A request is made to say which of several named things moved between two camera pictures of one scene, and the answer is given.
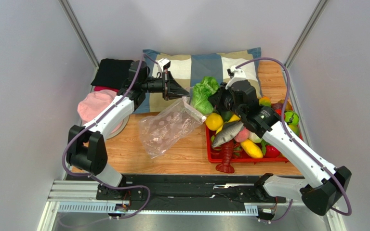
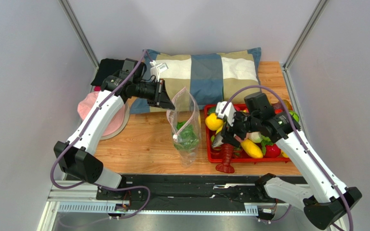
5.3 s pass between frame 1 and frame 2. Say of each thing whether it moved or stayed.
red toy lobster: stayed
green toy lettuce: moved
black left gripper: moved
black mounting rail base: stayed
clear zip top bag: moved
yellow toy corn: stayed
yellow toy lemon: stayed
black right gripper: moved
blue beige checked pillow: stayed
